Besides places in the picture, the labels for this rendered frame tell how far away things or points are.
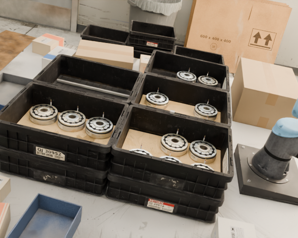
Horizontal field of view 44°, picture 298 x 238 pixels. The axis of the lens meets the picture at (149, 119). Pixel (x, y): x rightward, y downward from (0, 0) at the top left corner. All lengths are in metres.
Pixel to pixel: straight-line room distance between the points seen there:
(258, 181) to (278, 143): 0.17
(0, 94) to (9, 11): 3.07
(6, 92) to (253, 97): 1.20
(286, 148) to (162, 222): 0.55
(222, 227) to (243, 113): 0.83
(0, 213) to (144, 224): 0.45
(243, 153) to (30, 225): 0.90
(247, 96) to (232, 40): 2.45
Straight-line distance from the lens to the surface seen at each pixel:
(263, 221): 1.44
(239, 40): 4.29
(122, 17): 4.49
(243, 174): 1.51
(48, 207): 1.26
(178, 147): 1.35
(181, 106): 1.67
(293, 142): 1.48
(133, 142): 1.38
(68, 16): 4.61
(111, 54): 1.99
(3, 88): 1.92
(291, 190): 1.57
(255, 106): 1.90
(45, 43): 2.25
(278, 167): 1.54
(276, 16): 4.33
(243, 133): 1.86
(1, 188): 1.28
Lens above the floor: 1.65
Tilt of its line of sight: 32 degrees down
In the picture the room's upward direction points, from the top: 11 degrees clockwise
